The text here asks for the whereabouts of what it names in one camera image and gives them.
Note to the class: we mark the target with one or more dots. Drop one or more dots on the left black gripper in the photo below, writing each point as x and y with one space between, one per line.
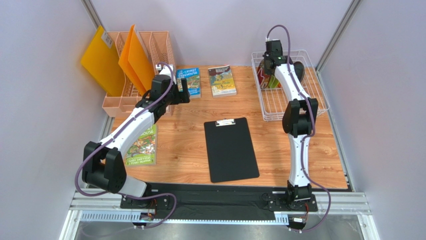
182 97

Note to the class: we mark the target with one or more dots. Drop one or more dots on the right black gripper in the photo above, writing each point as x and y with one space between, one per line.
267 65

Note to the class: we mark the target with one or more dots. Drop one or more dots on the red floral plate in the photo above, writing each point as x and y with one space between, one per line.
263 78

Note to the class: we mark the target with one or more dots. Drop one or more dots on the green plate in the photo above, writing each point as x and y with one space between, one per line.
274 83

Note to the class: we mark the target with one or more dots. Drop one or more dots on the dark black plate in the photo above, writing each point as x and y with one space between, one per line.
299 69

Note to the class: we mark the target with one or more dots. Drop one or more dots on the white wire dish rack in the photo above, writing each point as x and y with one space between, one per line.
274 101

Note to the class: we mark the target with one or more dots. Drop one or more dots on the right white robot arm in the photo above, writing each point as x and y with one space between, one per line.
299 118

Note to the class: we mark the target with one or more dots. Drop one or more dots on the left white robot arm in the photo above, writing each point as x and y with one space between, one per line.
103 165

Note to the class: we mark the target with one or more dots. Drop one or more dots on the blue treehouse book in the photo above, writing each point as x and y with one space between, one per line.
192 76

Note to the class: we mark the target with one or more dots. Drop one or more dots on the yellow cover book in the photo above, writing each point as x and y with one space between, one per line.
222 81

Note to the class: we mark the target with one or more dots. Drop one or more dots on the orange folder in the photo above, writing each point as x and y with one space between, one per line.
135 63

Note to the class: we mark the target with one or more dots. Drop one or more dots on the green treehouse book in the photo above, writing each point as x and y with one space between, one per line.
143 152

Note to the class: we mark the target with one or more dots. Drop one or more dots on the yellow folder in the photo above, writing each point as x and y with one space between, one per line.
101 60

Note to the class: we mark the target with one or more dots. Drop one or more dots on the black clipboard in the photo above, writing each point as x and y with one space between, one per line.
230 151

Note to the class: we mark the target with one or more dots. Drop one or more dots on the black base mat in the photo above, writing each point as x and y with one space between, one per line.
218 202

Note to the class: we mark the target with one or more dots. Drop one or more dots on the aluminium frame rail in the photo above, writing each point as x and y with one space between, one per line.
107 209

